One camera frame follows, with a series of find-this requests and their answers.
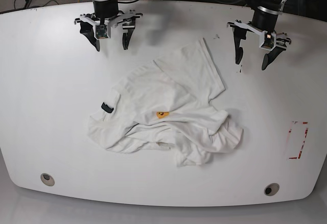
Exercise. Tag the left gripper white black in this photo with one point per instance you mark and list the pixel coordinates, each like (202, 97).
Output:
(264, 20)

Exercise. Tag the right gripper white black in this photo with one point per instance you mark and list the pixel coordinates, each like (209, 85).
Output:
(107, 12)

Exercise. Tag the white T-shirt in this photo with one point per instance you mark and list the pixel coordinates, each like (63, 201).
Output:
(166, 105)

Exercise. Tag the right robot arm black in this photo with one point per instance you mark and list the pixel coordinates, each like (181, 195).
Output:
(107, 15)

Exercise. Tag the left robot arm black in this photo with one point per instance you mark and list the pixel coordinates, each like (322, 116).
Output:
(275, 5)

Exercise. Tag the red tape rectangle marking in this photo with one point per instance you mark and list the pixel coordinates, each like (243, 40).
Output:
(296, 139)

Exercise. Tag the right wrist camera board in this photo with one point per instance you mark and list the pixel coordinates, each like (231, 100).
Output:
(101, 31)

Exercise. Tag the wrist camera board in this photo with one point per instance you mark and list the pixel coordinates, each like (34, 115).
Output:
(268, 41)
(101, 31)

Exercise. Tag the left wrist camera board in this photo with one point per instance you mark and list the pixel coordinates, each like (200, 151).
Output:
(268, 41)

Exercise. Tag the right table cable grommet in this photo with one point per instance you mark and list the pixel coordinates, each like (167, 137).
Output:
(271, 189)

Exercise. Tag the table cable grommet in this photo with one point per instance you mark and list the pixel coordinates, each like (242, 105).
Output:
(271, 189)
(47, 179)

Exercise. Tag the left table cable grommet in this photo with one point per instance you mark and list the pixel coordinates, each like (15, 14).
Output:
(47, 179)

